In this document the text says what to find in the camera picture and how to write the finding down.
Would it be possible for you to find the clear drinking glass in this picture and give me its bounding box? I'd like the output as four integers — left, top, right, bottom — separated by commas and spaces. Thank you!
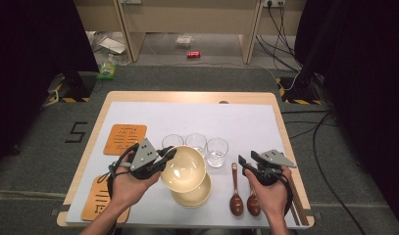
185, 132, 208, 158
161, 133, 185, 150
206, 137, 229, 168

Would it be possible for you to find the black stand base hazard tape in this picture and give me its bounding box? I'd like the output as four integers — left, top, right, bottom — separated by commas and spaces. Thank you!
274, 76, 324, 106
46, 70, 97, 104

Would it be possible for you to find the cream bowl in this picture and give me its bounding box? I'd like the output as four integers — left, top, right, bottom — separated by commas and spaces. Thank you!
160, 145, 208, 194
171, 172, 213, 210

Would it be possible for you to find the black power cable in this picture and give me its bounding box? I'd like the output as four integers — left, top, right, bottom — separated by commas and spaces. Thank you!
278, 2, 303, 68
255, 2, 301, 72

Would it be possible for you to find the white cord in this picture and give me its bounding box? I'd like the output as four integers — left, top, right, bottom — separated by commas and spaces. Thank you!
42, 89, 60, 108

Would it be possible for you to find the black curtain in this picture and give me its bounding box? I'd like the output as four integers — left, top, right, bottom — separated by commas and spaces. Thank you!
294, 0, 399, 233
0, 0, 100, 170

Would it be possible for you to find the bundle of brown chopsticks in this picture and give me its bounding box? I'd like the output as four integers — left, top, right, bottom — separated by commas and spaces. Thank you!
284, 165, 310, 227

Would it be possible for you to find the hand-held gripper cable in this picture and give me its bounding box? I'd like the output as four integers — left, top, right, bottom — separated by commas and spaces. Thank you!
278, 174, 294, 226
101, 142, 141, 235

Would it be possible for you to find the white plastic container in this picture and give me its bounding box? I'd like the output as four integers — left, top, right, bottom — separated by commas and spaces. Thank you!
175, 34, 194, 47

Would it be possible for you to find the green packet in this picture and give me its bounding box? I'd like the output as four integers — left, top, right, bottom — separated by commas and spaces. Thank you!
96, 62, 118, 81

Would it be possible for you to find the white paper table mat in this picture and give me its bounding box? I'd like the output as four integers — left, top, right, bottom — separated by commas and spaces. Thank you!
65, 101, 301, 229

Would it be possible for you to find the beige wooden desk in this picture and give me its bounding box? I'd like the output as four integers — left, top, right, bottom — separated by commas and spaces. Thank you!
74, 0, 308, 66

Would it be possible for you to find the right hand-held gripper cable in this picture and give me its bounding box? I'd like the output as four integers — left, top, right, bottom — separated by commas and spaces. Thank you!
278, 174, 294, 226

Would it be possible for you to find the crumpled clear plastic bag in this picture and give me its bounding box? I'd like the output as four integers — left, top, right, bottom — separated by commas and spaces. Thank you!
87, 30, 132, 67

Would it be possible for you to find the person's right hand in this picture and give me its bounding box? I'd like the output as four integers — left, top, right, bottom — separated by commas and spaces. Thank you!
244, 165, 292, 224

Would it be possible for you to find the carved wooden coaster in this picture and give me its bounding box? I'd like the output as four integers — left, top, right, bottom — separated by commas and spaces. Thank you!
103, 123, 148, 157
80, 175, 131, 224

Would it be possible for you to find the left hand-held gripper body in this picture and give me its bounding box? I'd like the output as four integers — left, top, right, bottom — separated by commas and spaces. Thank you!
129, 137, 167, 180

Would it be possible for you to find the long black floor cable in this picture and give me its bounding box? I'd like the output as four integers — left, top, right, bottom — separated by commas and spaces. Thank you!
312, 111, 368, 235

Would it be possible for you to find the brown wooden spoon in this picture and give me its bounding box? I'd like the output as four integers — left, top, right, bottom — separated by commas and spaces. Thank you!
245, 163, 262, 217
229, 163, 244, 217

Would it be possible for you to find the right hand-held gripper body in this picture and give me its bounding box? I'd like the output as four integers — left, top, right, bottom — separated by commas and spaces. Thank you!
252, 149, 298, 187

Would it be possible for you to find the left hand-held gripper cable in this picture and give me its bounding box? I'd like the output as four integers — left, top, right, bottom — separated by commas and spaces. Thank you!
101, 142, 141, 235

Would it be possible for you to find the person's left hand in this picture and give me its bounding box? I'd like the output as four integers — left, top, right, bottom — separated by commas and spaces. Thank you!
111, 153, 162, 210

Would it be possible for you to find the white cable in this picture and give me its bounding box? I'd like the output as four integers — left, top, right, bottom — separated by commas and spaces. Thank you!
262, 65, 302, 92

